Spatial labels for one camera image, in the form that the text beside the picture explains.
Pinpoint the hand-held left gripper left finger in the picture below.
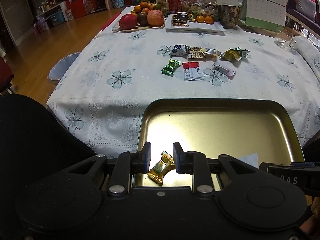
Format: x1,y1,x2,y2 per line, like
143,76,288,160
66,141,152,196

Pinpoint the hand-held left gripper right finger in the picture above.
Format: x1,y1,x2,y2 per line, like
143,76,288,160
172,141,261,196

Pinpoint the gold green candy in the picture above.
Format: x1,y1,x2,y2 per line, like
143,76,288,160
147,151,175,186

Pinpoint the gold metal tin tray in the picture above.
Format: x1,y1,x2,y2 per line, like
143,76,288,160
130,98,306,188

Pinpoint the blue white snack packet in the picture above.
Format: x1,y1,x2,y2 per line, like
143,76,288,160
169,44,191,57

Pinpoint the green yellow snack packet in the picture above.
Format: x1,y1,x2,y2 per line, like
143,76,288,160
220,48,251,62

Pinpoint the pale paper piece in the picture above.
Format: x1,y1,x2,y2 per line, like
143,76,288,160
237,152,259,168

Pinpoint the red white snack packet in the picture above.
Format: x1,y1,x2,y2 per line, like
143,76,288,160
182,62,203,81

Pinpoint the green foil candy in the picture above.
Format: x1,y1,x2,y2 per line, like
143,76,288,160
161,58,181,76

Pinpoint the white pink snack packet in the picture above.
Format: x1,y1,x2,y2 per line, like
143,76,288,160
212,60,237,77

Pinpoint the brown patterned snack packet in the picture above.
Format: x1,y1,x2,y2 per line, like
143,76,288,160
188,47,207,59

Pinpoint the dark cloth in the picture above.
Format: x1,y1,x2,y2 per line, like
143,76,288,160
0,94,108,240

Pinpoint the grey round cushion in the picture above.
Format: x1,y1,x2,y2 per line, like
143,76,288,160
48,52,81,81

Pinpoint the wooden fruit board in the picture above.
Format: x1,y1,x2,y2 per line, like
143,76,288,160
112,11,166,33

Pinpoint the white rectangular plate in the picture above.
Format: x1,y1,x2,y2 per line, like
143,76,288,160
165,13,226,33

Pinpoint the red apple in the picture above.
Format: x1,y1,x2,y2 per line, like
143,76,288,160
119,14,138,30

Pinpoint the dark brown fruit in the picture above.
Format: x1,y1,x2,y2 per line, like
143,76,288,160
137,12,149,27

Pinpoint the pink yellow apple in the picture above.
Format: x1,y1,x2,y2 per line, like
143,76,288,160
146,9,165,27

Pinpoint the clear glass cup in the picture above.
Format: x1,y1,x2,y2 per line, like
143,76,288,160
274,27,297,48

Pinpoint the dark snack packet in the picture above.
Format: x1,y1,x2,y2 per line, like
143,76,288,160
172,12,188,22

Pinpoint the brown patterned box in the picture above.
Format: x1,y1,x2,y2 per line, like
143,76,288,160
219,4,238,28

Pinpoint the red tin can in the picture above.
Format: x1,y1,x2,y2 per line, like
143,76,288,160
167,0,182,13

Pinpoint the red box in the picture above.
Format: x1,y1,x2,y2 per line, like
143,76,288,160
66,0,88,18

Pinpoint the blue storage bin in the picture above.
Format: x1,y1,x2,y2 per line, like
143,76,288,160
47,10,67,27

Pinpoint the desk calendar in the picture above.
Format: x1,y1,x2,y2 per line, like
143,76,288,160
237,0,287,28

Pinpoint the armchair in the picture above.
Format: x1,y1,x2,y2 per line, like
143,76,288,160
284,0,320,32

